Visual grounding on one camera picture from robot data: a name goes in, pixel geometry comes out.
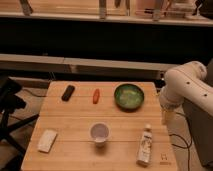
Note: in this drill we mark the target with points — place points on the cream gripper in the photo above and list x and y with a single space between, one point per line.
167 116

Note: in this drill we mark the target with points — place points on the black tripod stand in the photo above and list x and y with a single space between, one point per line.
9 102

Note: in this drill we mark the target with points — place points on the black remote control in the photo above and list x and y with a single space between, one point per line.
68 93

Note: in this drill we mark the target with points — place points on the orange carrot toy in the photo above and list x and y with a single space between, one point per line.
96 96

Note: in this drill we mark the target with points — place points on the white lotion bottle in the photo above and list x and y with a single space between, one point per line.
144 151

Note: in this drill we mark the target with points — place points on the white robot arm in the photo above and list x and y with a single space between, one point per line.
185 82

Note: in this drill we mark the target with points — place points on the green ceramic bowl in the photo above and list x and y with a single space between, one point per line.
129 96

